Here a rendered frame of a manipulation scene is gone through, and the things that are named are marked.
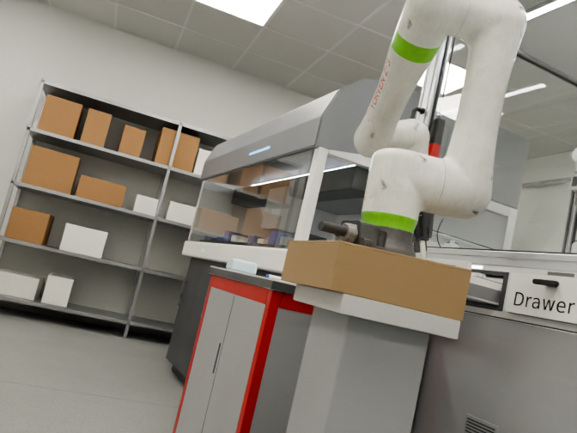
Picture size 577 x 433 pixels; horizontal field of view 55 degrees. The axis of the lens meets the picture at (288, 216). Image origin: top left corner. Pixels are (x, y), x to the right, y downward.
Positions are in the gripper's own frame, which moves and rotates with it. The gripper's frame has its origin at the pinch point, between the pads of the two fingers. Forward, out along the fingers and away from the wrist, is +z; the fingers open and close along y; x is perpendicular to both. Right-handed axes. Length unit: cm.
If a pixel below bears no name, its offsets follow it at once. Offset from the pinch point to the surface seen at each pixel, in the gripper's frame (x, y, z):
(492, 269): 11.2, -16.7, 6.6
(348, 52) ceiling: -275, -152, -143
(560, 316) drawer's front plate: 38.0, -11.4, 15.8
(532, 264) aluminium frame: 25.6, -17.3, 4.3
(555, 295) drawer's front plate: 35.8, -13.1, 11.2
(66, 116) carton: -382, 71, -112
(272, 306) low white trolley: -7.9, 46.2, 10.0
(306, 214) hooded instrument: -77, -1, -13
